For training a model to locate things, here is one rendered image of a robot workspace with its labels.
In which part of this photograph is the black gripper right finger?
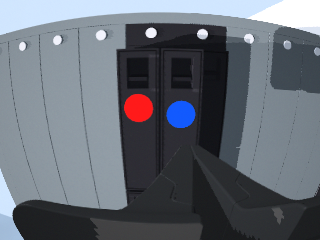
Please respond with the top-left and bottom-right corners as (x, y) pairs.
(190, 145), (320, 240)

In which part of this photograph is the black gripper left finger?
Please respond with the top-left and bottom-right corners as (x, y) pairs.
(12, 145), (204, 240)

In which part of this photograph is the black server rack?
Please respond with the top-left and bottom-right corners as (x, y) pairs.
(0, 12), (320, 210)

